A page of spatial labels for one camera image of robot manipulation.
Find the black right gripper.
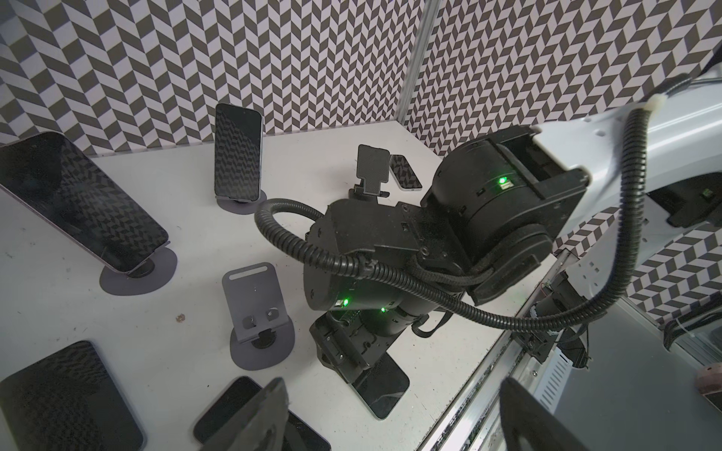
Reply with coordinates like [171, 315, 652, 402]
[309, 312, 395, 383]

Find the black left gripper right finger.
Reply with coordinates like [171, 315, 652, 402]
[499, 377, 587, 451]

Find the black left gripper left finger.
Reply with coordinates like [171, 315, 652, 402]
[200, 378, 289, 451]

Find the teal-edged phone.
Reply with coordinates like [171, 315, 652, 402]
[214, 103, 264, 203]
[1, 340, 146, 450]

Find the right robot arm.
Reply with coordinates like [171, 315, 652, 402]
[255, 54, 721, 386]

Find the grey round stand near left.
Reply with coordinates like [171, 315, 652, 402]
[222, 262, 295, 371]

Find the grey round stand middle back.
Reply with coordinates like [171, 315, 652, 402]
[216, 191, 267, 215]

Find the black flat stand back right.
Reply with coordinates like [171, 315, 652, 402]
[349, 145, 391, 203]

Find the grey round stand far-left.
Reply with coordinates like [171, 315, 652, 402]
[99, 247, 178, 296]

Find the purple-edged phone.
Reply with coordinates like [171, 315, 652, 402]
[1, 132, 169, 274]

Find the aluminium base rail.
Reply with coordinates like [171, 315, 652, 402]
[416, 247, 582, 451]

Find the aluminium corner post right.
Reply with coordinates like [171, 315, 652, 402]
[395, 0, 442, 125]

